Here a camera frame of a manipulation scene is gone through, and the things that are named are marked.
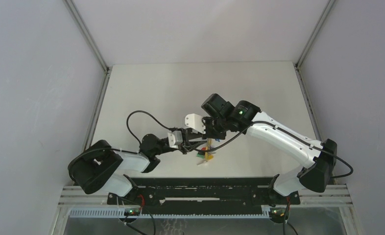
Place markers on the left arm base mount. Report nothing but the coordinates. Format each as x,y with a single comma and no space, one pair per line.
127,194

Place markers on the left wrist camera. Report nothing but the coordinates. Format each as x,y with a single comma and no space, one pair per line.
175,139

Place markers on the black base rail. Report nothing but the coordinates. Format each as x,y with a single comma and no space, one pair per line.
218,198

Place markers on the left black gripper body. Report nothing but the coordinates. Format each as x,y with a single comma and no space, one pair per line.
182,147

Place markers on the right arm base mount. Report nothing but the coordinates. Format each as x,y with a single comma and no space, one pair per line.
273,198

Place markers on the right aluminium frame post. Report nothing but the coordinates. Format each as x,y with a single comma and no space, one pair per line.
314,34

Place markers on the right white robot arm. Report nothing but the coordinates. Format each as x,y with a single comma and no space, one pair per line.
316,158

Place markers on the keyring with yellow handle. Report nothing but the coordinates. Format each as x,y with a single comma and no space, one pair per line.
207,152

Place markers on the aluminium frame post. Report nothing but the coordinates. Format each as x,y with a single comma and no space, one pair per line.
85,32
314,34

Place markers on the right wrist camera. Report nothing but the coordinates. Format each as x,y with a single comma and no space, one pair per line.
195,122

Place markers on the left aluminium frame post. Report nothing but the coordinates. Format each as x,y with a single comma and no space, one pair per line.
85,32

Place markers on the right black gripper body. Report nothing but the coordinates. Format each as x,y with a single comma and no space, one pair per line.
214,129

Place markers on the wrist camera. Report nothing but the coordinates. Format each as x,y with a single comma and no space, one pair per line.
175,139
195,122

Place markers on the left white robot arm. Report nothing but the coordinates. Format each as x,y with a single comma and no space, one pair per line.
97,168

